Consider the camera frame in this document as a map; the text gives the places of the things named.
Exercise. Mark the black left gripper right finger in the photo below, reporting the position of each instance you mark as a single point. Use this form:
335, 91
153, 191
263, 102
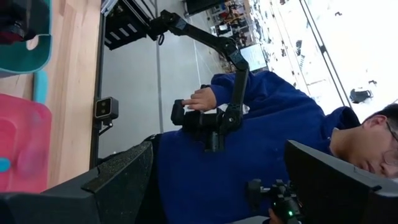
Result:
326, 193

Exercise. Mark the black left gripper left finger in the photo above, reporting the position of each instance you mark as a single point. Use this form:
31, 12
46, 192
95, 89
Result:
118, 193

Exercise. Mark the pink translucent plastic bin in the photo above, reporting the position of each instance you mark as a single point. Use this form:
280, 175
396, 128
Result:
25, 130

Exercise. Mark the teal plastic bin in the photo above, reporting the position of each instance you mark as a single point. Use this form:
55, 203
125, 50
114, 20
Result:
25, 59

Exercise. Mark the black background robot arm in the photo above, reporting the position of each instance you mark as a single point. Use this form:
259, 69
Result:
237, 93
286, 202

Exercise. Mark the person's hand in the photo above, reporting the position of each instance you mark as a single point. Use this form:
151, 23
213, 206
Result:
202, 99
273, 218

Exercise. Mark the person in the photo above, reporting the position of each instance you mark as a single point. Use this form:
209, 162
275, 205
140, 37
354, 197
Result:
248, 161

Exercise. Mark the black ceiling spotlight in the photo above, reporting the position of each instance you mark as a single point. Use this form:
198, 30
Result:
360, 95

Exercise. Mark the black monitor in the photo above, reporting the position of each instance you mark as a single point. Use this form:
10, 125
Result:
253, 57

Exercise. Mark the black table-level camera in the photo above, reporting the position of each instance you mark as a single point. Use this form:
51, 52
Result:
105, 108

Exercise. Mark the black ceiling light rail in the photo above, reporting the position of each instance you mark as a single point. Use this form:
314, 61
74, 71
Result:
323, 49

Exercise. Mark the black striped mount block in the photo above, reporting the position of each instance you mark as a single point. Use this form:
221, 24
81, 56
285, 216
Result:
124, 28

